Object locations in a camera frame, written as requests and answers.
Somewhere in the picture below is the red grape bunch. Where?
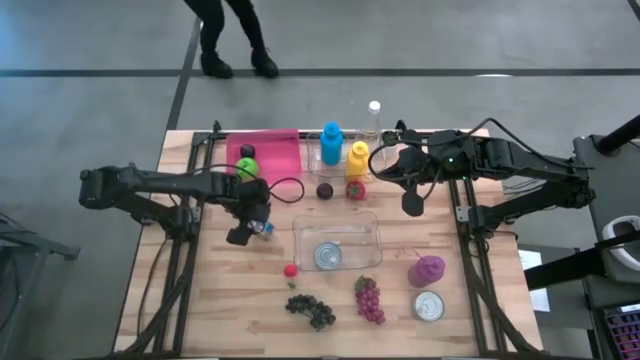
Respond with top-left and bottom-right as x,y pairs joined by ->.
354,274 -> 387,326

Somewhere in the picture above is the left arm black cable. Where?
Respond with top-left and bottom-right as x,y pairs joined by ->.
189,163 -> 306,205

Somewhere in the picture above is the clear plastic container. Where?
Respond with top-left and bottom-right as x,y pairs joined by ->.
306,130 -> 387,180
292,210 -> 384,273

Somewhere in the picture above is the blue squeeze bottle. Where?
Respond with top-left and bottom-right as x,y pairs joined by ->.
319,121 -> 345,167

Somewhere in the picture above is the green apple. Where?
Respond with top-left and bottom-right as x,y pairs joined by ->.
234,156 -> 261,181

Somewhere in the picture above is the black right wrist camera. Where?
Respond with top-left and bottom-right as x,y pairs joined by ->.
400,189 -> 427,218

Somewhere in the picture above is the tin can teal label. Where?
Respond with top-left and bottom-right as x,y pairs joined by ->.
313,241 -> 343,271

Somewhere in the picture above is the person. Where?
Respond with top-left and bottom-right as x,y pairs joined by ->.
182,0 -> 280,80

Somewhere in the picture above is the large silver tin can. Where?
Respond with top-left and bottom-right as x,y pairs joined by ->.
412,290 -> 446,322

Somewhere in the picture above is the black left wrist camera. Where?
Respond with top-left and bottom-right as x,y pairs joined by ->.
225,224 -> 254,247

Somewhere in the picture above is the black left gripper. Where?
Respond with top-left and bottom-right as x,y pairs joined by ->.
219,174 -> 274,229

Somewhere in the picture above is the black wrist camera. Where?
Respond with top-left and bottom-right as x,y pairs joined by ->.
225,224 -> 254,247
400,189 -> 427,218

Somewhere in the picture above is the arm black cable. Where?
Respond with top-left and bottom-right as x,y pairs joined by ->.
367,117 -> 596,199
189,163 -> 306,205

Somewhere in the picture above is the black grape bunch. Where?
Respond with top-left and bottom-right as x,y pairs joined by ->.
285,293 -> 337,332

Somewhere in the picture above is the backlit keyboard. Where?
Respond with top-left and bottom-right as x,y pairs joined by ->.
602,302 -> 640,360

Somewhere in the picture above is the succulent plant white pot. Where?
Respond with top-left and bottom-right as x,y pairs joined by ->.
380,129 -> 401,151

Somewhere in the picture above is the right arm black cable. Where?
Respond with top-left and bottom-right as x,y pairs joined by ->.
367,117 -> 596,199

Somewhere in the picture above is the white curved device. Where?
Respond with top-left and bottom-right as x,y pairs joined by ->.
601,214 -> 640,274

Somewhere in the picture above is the pink plastic bin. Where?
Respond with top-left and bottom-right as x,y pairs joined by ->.
225,128 -> 304,184

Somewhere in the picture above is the yellow squeeze bottle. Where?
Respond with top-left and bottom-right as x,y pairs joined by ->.
344,140 -> 371,182

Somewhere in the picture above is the clear bottle white cap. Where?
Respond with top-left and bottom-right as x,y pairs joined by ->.
360,100 -> 384,139

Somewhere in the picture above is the red tomato toy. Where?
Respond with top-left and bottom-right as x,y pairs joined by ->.
345,180 -> 367,202

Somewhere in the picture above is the black metal stand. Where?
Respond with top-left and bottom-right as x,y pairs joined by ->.
0,212 -> 81,360

